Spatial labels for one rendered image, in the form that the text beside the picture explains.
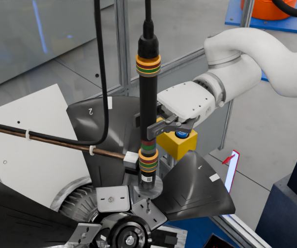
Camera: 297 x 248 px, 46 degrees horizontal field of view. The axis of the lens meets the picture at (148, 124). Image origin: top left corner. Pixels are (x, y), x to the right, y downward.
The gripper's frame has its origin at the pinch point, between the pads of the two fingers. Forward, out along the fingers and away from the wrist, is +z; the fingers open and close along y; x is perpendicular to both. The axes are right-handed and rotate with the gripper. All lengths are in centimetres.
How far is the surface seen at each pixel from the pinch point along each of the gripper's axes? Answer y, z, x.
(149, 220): -2.1, 1.2, -31.7
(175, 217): -5.4, -5.0, -32.3
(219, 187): -4.6, -23.2, -35.1
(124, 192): 3.8, 4.4, -23.1
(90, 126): 19.7, 3.1, -13.2
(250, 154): 52, -142, -150
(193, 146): 21, -39, -49
